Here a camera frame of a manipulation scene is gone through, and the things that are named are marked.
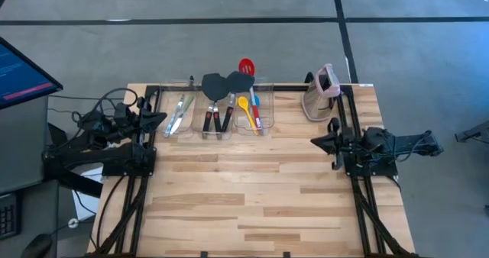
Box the black spatula red-black handle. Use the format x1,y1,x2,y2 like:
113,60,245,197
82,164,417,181
211,97,223,140
201,73,231,134

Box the yellow silicone spoon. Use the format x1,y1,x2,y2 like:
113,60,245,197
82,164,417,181
237,95,261,136

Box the clear plastic bin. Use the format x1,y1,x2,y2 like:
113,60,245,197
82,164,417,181
233,76,276,136
158,76,198,134
192,76,236,140

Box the computer monitor blue screen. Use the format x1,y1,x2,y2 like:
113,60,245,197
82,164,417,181
0,36,64,111

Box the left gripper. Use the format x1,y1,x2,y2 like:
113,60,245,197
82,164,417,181
131,96,168,145

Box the white paper sheet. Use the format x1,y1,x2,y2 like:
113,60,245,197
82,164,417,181
71,168,105,221

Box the grey computer cabinet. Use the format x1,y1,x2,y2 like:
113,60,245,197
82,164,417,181
0,95,60,194

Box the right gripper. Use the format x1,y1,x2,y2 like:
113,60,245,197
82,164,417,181
309,117,358,172

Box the metal box grater pink handle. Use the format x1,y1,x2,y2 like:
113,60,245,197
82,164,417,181
301,63,342,122

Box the round black spatula black handle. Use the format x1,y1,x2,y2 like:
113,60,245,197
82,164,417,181
220,70,256,134

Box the silver metal tongs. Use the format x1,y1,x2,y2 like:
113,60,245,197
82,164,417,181
170,93,196,135

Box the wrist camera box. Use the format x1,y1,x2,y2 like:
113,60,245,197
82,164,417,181
361,126,387,148
113,102,134,128

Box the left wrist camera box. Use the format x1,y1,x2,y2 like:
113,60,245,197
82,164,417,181
113,102,134,128

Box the red slotted spoon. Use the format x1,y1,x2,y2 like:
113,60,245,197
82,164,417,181
238,57,264,136

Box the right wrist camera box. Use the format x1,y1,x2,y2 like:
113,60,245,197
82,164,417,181
361,126,387,148

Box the black keyboard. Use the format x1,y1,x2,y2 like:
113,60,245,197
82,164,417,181
0,192,22,240

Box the black computer mouse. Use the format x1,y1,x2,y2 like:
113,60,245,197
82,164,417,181
19,233,53,258

